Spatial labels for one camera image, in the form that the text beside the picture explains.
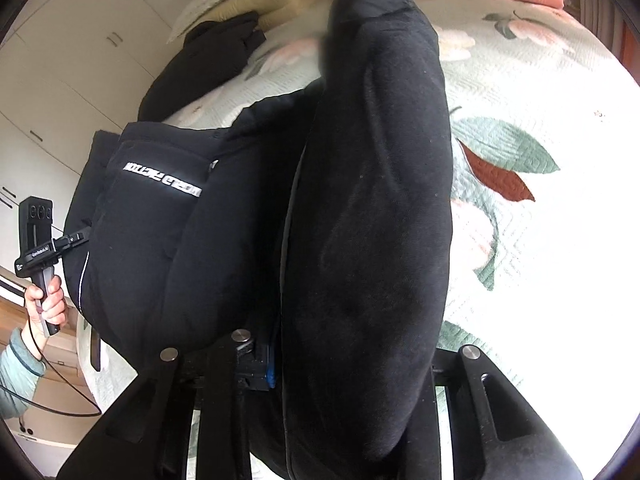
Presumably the white wardrobe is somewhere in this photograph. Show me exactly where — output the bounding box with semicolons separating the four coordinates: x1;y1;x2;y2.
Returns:
0;0;223;243

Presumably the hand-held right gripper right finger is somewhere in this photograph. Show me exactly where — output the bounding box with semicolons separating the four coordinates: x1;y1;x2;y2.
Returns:
430;344;585;480

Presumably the black folded garment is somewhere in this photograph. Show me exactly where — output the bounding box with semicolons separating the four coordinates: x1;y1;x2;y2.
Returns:
138;12;267;122

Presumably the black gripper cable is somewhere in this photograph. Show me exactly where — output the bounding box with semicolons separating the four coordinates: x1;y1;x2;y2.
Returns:
0;305;102;417

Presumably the black hooded jacket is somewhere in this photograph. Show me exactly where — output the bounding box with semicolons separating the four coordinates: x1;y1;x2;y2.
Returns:
65;0;455;480

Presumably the cream folded blanket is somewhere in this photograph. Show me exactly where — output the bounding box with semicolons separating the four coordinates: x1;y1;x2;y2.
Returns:
167;0;351;45

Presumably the brown curtain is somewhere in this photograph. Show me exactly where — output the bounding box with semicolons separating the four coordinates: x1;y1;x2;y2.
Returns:
565;0;640;76

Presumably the person's left forearm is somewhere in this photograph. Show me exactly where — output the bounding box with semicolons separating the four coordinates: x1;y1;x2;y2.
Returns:
0;327;48;418

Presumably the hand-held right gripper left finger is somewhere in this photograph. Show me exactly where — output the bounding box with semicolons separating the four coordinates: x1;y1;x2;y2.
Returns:
57;330;278;480

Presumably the floral quilted bedspread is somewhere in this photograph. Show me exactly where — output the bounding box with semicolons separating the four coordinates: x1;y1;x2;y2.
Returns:
92;0;640;480

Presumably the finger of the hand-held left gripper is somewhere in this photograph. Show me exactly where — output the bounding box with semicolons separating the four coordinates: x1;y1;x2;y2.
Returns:
53;228;92;252

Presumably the person's left hand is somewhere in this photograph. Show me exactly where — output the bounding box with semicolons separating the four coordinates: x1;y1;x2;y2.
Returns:
24;274;69;332

